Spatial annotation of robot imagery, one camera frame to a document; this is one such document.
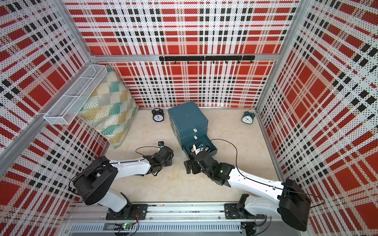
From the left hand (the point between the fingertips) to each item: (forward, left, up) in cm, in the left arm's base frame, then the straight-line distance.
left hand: (170, 157), depth 93 cm
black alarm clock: (+32, +12, +6) cm, 34 cm away
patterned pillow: (+19, +34, +25) cm, 46 cm away
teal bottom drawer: (+13, -24, 0) cm, 27 cm away
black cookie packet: (+3, -15, +2) cm, 15 cm away
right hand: (-7, -16, +12) cm, 22 cm away
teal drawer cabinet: (+9, -14, +21) cm, 27 cm away
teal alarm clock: (+30, -56, +5) cm, 63 cm away
